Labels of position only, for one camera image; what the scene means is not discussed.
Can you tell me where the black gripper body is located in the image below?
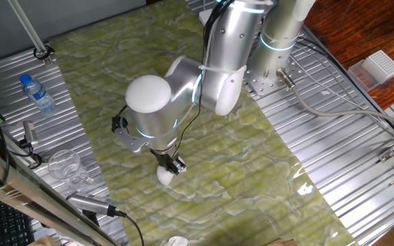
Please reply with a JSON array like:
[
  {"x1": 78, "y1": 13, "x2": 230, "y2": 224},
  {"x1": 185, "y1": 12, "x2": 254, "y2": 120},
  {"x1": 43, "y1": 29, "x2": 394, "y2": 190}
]
[{"x1": 150, "y1": 148, "x2": 181, "y2": 170}]

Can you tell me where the white sponge block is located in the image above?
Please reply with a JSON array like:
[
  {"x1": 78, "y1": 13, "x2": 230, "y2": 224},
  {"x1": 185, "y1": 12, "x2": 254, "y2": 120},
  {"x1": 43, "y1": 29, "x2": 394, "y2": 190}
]
[{"x1": 156, "y1": 165, "x2": 178, "y2": 187}]

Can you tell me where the green marble pattern mat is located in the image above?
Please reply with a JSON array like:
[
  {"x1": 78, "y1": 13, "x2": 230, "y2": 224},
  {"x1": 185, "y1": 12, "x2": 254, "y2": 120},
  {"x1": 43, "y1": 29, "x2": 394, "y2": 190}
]
[{"x1": 49, "y1": 0, "x2": 357, "y2": 246}]

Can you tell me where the white crumpled tissue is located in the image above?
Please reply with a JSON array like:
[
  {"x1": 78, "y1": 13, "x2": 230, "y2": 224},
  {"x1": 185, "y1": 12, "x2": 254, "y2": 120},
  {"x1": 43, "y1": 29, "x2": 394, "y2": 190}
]
[{"x1": 164, "y1": 235, "x2": 189, "y2": 246}]

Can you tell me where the clear glass mug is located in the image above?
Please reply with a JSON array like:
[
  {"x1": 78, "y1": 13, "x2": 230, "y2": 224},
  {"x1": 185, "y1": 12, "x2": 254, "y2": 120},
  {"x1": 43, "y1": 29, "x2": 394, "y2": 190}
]
[{"x1": 47, "y1": 149, "x2": 94, "y2": 187}]

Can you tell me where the cardboard box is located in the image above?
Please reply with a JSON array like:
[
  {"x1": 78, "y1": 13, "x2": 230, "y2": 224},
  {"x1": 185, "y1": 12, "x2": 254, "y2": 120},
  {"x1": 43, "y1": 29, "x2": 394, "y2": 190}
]
[{"x1": 267, "y1": 237, "x2": 299, "y2": 246}]

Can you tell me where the black clamp tool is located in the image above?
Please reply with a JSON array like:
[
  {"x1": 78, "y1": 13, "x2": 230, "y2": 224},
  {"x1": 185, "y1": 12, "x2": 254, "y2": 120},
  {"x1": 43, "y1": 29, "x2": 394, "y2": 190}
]
[{"x1": 18, "y1": 120, "x2": 43, "y2": 151}]

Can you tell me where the water bottle blue cap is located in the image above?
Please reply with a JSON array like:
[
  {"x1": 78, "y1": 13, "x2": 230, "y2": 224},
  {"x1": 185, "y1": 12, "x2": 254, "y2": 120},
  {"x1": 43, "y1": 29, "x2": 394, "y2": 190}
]
[{"x1": 18, "y1": 73, "x2": 57, "y2": 113}]

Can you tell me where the white power strip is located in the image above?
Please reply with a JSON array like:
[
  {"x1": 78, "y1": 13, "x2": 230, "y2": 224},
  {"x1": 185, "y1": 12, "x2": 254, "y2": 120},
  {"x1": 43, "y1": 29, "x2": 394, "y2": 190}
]
[{"x1": 198, "y1": 8, "x2": 213, "y2": 25}]

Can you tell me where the black keyboard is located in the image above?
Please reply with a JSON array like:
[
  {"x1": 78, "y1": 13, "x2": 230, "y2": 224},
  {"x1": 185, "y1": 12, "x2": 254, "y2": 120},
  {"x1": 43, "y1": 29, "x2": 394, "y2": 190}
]
[{"x1": 0, "y1": 194, "x2": 36, "y2": 246}]

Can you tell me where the aluminium pole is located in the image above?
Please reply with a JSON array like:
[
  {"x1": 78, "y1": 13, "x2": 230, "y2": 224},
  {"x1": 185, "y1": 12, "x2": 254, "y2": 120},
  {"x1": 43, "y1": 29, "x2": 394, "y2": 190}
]
[{"x1": 7, "y1": 0, "x2": 53, "y2": 64}]

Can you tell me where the clear plastic box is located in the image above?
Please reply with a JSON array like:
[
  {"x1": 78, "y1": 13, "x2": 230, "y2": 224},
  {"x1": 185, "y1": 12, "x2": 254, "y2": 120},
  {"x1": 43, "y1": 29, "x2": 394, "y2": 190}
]
[{"x1": 347, "y1": 59, "x2": 379, "y2": 92}]

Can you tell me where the white pipette tip box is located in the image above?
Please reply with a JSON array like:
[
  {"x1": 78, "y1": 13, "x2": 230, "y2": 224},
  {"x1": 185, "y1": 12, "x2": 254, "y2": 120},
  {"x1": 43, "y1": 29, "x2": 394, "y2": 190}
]
[{"x1": 364, "y1": 50, "x2": 394, "y2": 85}]

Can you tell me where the silver camera bracket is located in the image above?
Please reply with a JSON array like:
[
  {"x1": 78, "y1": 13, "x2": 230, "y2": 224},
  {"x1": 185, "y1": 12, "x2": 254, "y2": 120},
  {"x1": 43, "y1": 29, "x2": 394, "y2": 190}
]
[{"x1": 114, "y1": 128, "x2": 148, "y2": 154}]

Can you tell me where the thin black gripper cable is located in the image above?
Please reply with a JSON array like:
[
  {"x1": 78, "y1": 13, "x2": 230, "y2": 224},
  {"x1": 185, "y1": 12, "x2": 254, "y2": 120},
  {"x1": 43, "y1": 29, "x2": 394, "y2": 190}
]
[{"x1": 171, "y1": 0, "x2": 235, "y2": 160}]

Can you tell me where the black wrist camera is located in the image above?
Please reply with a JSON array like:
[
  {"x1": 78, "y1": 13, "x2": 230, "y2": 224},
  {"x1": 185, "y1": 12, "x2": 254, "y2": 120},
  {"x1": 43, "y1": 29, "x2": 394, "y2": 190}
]
[{"x1": 111, "y1": 115, "x2": 129, "y2": 134}]

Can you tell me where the black ribbed camera cable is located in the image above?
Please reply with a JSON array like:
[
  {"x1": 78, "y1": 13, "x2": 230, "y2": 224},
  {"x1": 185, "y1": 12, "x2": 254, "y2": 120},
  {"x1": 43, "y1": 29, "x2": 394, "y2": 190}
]
[{"x1": 114, "y1": 210, "x2": 146, "y2": 246}]

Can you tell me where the silver ribbed camera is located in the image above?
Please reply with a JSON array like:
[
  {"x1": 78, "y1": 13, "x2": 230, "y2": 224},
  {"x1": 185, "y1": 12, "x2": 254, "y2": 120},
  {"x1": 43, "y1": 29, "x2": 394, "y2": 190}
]
[{"x1": 67, "y1": 191, "x2": 118, "y2": 218}]

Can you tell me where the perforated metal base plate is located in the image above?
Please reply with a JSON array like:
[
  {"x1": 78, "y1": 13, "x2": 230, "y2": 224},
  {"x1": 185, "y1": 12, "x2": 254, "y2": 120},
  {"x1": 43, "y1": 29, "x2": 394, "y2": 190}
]
[{"x1": 243, "y1": 42, "x2": 307, "y2": 97}]

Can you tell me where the aluminium frame bar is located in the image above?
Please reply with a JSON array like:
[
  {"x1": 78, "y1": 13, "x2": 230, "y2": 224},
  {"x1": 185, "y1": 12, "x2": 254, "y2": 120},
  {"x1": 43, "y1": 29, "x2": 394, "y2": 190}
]
[{"x1": 0, "y1": 141, "x2": 119, "y2": 246}]

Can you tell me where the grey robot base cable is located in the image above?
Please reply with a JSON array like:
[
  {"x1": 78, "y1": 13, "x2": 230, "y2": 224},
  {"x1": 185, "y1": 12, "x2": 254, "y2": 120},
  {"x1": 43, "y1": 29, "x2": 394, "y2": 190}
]
[{"x1": 277, "y1": 67, "x2": 394, "y2": 136}]

